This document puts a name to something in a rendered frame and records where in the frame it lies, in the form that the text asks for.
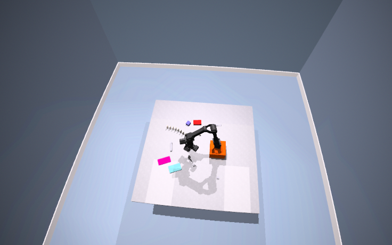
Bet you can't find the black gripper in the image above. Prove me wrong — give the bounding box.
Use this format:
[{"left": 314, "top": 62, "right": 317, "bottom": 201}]
[{"left": 186, "top": 142, "right": 199, "bottom": 152}]

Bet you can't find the light blue rectangular block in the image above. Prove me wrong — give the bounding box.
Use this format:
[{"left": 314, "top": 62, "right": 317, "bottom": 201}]
[{"left": 168, "top": 163, "right": 181, "bottom": 173}]

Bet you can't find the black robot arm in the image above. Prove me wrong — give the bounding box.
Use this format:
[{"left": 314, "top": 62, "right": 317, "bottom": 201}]
[{"left": 179, "top": 124, "right": 222, "bottom": 152}]

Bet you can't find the magenta flat rectangular block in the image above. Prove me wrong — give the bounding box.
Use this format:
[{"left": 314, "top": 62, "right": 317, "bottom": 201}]
[{"left": 158, "top": 157, "right": 171, "bottom": 165}]

